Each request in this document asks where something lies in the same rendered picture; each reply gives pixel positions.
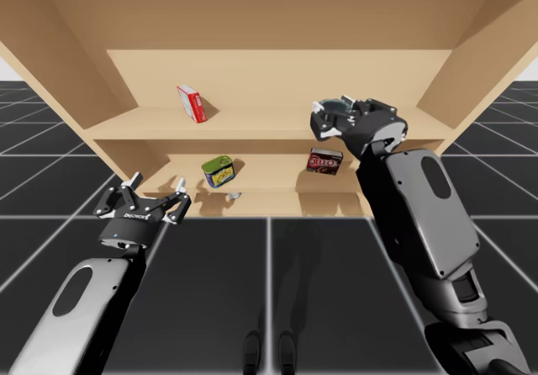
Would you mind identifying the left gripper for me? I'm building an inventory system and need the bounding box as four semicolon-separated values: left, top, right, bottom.
92;172;193;251

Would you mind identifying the brown carton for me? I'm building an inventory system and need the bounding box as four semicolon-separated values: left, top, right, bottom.
306;147;344;177

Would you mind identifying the green and blue rectangular can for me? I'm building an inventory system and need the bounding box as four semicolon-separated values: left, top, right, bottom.
201;155;235;189

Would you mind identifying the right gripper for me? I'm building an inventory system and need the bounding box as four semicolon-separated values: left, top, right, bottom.
310;94;409;160

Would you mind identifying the red and white carton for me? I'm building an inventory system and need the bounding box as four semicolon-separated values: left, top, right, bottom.
176;84;209;124

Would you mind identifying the pale wooden shelf unit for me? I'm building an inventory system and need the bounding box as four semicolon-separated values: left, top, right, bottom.
0;0;538;219

